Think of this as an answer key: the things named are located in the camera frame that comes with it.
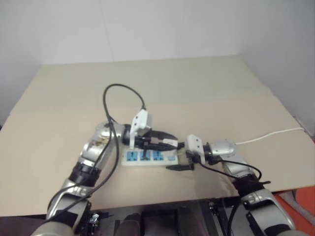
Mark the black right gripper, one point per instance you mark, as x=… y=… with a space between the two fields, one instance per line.
x=190 y=157

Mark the white power strip blue sockets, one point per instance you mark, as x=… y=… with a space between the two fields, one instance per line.
x=152 y=157

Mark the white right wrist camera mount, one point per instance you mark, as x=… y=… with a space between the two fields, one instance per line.
x=195 y=146

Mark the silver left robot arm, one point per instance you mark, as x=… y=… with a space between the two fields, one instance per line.
x=98 y=145

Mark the black table frame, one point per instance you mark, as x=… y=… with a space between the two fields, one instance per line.
x=221 y=211

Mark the white charger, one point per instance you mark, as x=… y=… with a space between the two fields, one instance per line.
x=169 y=141

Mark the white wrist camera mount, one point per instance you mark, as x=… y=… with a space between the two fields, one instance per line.
x=195 y=146
x=140 y=121

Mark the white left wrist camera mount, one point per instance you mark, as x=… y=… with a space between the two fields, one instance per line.
x=140 y=121

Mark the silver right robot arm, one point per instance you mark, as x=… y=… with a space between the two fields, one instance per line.
x=224 y=147

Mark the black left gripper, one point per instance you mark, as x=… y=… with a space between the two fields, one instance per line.
x=144 y=142

